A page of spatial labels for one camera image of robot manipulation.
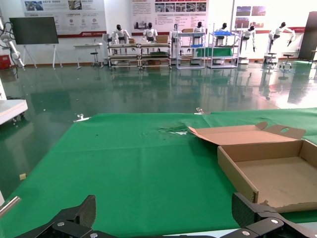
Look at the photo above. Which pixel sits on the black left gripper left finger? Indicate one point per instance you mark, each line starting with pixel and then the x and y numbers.
pixel 86 213

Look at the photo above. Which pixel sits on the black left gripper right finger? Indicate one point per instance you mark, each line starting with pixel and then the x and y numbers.
pixel 244 213

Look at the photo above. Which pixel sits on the white industrial robot arm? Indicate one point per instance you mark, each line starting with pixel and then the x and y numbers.
pixel 11 47

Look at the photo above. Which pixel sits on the cardboard box with torn rim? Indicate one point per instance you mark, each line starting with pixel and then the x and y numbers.
pixel 272 178

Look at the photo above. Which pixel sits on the green table cloth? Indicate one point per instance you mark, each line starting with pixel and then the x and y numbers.
pixel 123 161

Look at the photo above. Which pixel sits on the small beige scrap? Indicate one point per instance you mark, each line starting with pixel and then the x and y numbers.
pixel 22 176

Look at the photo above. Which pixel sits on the white wheeled cart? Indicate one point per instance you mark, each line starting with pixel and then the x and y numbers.
pixel 10 109

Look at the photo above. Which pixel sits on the white metal shelf rack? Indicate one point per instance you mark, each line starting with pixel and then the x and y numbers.
pixel 190 33
pixel 223 66

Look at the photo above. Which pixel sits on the black round stool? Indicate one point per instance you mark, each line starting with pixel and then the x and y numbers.
pixel 271 53
pixel 94 55
pixel 288 55

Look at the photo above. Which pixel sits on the green panel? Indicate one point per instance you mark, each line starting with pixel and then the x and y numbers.
pixel 215 52

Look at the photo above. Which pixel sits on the white tube workbench rack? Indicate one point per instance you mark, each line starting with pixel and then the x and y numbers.
pixel 123 50
pixel 156 50

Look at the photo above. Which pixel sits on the small white table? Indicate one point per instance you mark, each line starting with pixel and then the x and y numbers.
pixel 88 45

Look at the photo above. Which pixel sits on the red floor cabinet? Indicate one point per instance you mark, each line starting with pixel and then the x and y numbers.
pixel 5 62

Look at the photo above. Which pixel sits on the blue plastic bin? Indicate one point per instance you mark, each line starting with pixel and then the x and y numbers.
pixel 222 33

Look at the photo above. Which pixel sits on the black display on white stand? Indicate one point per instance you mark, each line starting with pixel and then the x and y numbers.
pixel 33 31

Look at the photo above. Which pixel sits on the large closed cardboard carton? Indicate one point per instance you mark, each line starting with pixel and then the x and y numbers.
pixel 162 39

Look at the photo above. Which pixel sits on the dark brown door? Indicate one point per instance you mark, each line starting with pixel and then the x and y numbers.
pixel 309 34

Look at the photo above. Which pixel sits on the small flat cardboard carton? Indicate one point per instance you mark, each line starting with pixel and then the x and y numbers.
pixel 187 30

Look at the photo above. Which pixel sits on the wall poster with landscape photos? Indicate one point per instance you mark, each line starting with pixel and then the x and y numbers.
pixel 247 17

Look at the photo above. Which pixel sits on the white wall poster red stripe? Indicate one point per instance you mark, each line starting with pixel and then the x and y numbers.
pixel 74 17

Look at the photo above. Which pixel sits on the wall poster with photo row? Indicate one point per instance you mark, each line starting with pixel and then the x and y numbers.
pixel 168 15

